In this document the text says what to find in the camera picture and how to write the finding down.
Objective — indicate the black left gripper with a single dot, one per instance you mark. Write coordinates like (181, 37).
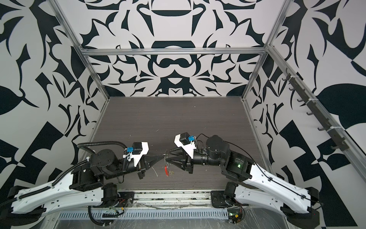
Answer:
(143, 164)

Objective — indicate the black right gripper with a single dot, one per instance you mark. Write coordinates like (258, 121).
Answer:
(188, 162)

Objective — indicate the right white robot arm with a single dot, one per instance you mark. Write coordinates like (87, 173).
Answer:
(249, 184)

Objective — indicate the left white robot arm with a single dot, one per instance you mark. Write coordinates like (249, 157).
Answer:
(85, 184)

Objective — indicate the green lit circuit board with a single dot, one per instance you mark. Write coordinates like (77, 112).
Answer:
(235, 215)

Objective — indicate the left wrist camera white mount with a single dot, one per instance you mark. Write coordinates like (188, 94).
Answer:
(135, 152)

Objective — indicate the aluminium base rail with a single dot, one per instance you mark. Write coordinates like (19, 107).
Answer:
(172, 198)

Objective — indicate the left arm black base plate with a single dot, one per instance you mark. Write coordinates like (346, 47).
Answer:
(125, 198)

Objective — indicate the white slotted cable duct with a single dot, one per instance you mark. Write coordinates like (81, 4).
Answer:
(167, 214)

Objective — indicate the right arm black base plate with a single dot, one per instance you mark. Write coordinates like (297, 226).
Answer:
(218, 200)

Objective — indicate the aluminium horizontal frame bar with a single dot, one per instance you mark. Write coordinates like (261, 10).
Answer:
(172, 51)

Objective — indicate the aluminium corner post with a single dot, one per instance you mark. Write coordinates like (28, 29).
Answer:
(263, 55)
(61, 17)

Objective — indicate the grey wall hook rack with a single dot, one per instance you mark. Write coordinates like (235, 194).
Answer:
(318, 111)

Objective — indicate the right aluminium corner post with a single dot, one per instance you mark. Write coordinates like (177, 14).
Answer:
(263, 55)

